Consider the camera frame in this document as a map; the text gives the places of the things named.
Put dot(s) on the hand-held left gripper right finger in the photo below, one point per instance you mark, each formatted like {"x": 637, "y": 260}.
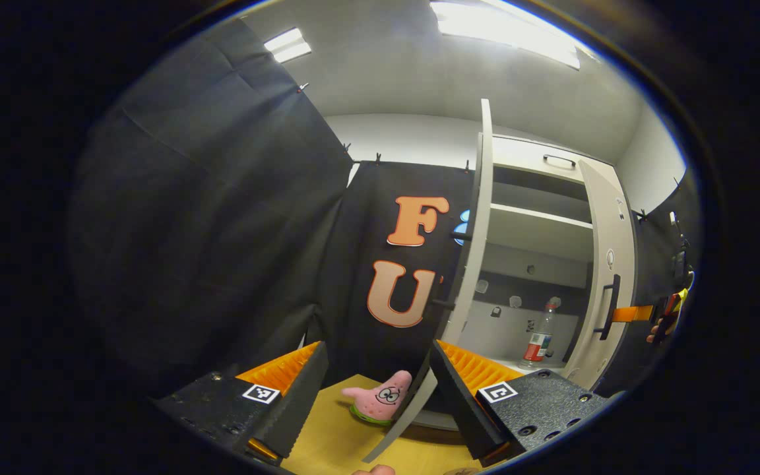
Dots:
{"x": 462, "y": 409}

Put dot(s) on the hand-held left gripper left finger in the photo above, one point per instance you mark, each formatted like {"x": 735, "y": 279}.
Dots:
{"x": 301, "y": 409}

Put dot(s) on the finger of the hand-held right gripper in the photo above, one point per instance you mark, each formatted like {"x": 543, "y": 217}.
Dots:
{"x": 634, "y": 313}

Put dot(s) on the white cabinet door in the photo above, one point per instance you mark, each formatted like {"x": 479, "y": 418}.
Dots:
{"x": 601, "y": 231}
{"x": 475, "y": 264}

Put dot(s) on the clear plastic bottle red collar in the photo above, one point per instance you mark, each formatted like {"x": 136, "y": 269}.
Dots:
{"x": 538, "y": 346}

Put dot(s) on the pink star plush toy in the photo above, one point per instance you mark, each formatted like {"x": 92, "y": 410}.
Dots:
{"x": 380, "y": 396}

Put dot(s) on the white drawer front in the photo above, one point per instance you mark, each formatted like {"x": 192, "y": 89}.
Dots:
{"x": 518, "y": 155}

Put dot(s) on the black backdrop cloth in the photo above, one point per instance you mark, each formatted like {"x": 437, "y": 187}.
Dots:
{"x": 208, "y": 218}

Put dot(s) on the ceiling light panel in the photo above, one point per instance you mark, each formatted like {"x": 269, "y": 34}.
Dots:
{"x": 287, "y": 45}
{"x": 505, "y": 30}

